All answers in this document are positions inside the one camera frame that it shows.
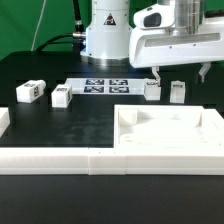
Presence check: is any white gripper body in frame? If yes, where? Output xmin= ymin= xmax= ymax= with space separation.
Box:
xmin=129 ymin=24 xmax=224 ymax=68

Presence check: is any fiducial marker sheet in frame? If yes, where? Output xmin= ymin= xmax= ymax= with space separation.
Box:
xmin=66 ymin=78 xmax=144 ymax=95

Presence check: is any white square tabletop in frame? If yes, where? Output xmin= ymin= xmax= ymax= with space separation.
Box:
xmin=114 ymin=105 xmax=224 ymax=150

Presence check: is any white thin cable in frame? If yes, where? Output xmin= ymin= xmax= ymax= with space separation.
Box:
xmin=30 ymin=0 xmax=48 ymax=52

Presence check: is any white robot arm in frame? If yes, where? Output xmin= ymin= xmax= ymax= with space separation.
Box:
xmin=80 ymin=0 xmax=224 ymax=78

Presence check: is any black cable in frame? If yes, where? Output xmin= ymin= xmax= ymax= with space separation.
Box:
xmin=34 ymin=0 xmax=88 ymax=54

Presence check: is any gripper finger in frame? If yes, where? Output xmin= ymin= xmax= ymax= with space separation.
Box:
xmin=198 ymin=62 xmax=211 ymax=83
xmin=151 ymin=66 xmax=161 ymax=86

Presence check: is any white U-shaped fence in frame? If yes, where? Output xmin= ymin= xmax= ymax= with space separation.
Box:
xmin=0 ymin=107 xmax=224 ymax=176

